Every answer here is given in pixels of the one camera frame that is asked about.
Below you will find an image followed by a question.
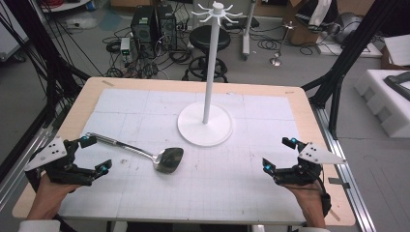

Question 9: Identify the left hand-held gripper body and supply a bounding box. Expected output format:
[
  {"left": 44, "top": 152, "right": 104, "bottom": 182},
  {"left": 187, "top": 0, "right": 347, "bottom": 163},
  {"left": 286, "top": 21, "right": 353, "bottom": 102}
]
[{"left": 23, "top": 135, "right": 98, "bottom": 188}]

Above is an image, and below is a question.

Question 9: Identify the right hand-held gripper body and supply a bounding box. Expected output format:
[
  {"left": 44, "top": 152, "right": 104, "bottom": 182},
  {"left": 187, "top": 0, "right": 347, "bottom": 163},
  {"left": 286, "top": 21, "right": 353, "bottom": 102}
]
[{"left": 274, "top": 142, "right": 347, "bottom": 188}]

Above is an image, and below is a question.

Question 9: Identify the steel spatula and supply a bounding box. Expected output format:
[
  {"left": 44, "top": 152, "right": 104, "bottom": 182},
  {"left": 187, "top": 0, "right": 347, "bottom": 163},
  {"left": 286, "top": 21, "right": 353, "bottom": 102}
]
[{"left": 86, "top": 131, "right": 185, "bottom": 175}]

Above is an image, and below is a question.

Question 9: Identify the white hook rack stand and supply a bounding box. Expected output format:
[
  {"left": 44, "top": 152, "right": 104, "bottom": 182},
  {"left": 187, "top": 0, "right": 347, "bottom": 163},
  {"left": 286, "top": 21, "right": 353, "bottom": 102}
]
[{"left": 177, "top": 0, "right": 245, "bottom": 148}]

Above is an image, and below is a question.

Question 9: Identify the person's right hand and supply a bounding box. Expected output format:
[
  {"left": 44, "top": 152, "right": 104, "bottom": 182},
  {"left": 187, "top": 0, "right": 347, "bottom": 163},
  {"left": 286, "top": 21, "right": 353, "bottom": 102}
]
[{"left": 286, "top": 182, "right": 327, "bottom": 229}]

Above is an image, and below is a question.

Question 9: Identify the person's left hand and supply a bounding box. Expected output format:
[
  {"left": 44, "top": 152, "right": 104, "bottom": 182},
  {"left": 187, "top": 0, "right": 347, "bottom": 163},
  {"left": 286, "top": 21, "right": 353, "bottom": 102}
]
[{"left": 27, "top": 175, "right": 81, "bottom": 220}]

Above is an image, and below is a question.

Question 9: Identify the wooden table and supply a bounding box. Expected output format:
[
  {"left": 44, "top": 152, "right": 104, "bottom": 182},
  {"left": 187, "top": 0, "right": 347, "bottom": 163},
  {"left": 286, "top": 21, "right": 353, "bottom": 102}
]
[{"left": 12, "top": 76, "right": 357, "bottom": 227}]

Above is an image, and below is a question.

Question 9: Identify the grey tape strip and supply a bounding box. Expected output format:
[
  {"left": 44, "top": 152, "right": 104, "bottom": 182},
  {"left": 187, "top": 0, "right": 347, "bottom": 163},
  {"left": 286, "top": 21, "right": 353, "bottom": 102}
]
[{"left": 328, "top": 177, "right": 351, "bottom": 190}]

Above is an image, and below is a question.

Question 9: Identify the chrome floor stand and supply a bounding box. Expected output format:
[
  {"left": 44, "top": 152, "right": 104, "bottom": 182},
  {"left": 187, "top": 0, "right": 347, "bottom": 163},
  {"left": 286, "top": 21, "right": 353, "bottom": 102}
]
[{"left": 270, "top": 20, "right": 296, "bottom": 68}]

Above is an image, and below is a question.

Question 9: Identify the white foam block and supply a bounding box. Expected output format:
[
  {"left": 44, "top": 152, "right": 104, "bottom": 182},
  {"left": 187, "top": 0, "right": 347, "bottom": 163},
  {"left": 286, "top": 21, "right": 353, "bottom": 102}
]
[{"left": 354, "top": 69, "right": 410, "bottom": 139}]

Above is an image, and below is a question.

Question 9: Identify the small silver box device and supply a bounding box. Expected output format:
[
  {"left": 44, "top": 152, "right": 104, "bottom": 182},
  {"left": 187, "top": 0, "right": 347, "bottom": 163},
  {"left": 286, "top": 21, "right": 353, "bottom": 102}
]
[{"left": 120, "top": 37, "right": 132, "bottom": 56}]

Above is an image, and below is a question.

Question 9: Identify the cardboard box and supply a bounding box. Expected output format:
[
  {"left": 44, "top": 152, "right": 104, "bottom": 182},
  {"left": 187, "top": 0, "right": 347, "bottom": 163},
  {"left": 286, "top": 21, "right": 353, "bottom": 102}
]
[{"left": 283, "top": 0, "right": 323, "bottom": 46}]

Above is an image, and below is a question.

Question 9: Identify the black computer tower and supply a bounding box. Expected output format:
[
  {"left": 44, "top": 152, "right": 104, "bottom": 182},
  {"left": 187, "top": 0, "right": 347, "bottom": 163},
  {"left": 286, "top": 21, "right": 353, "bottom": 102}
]
[
  {"left": 156, "top": 4, "right": 178, "bottom": 50},
  {"left": 130, "top": 5, "right": 159, "bottom": 44}
]

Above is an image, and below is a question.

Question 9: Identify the grey round appliance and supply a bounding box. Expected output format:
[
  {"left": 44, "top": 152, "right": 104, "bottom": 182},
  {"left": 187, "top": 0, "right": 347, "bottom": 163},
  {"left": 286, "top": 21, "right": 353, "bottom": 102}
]
[{"left": 333, "top": 13, "right": 364, "bottom": 44}]

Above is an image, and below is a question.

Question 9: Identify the black and white garment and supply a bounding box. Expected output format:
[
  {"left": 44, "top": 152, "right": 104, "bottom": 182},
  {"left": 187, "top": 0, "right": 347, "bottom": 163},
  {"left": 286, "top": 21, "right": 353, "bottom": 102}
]
[{"left": 294, "top": 0, "right": 339, "bottom": 27}]

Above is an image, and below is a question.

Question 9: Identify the black round stool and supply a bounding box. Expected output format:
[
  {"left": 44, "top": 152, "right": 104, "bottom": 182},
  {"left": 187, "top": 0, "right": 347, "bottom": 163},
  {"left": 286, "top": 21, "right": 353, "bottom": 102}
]
[{"left": 182, "top": 24, "right": 232, "bottom": 83}]

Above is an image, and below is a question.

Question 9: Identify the white flat box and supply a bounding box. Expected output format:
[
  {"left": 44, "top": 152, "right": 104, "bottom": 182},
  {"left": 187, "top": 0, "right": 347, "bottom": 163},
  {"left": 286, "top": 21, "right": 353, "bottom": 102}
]
[{"left": 383, "top": 34, "right": 410, "bottom": 67}]

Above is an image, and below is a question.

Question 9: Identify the aluminium rail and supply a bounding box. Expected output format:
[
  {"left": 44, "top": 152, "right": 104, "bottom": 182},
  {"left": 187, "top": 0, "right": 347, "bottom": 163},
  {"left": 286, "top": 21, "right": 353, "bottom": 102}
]
[
  {"left": 310, "top": 102, "right": 376, "bottom": 232},
  {"left": 0, "top": 127, "right": 54, "bottom": 211}
]

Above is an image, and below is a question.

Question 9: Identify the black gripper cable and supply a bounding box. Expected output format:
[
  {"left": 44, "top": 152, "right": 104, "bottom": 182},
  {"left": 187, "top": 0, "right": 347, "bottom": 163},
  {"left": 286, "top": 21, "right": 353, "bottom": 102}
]
[{"left": 317, "top": 173, "right": 333, "bottom": 218}]

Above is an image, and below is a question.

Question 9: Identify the black metal frame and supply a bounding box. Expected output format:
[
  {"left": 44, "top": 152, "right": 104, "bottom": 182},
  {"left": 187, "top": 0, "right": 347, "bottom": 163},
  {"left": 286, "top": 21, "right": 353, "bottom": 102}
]
[
  {"left": 0, "top": 0, "right": 91, "bottom": 182},
  {"left": 303, "top": 0, "right": 400, "bottom": 139}
]

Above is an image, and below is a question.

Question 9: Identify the tangle of black cables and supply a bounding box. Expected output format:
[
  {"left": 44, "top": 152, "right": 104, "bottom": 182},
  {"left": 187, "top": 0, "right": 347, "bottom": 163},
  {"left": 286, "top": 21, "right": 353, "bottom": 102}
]
[{"left": 102, "top": 27, "right": 194, "bottom": 80}]

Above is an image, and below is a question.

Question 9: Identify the black floor cable coil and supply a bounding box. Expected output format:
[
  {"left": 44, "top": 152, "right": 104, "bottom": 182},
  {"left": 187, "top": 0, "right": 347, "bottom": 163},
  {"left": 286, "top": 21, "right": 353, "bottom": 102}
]
[{"left": 255, "top": 30, "right": 314, "bottom": 56}]

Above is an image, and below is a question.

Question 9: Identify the white wheeled stand post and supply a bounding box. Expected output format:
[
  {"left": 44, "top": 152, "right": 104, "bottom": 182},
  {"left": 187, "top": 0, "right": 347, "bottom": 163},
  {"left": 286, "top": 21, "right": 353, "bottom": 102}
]
[{"left": 242, "top": 0, "right": 257, "bottom": 61}]

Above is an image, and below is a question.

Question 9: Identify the black handle tool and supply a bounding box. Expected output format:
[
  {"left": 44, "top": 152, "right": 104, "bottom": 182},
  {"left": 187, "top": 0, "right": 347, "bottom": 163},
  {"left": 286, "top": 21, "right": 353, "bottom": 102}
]
[{"left": 383, "top": 71, "right": 410, "bottom": 101}]

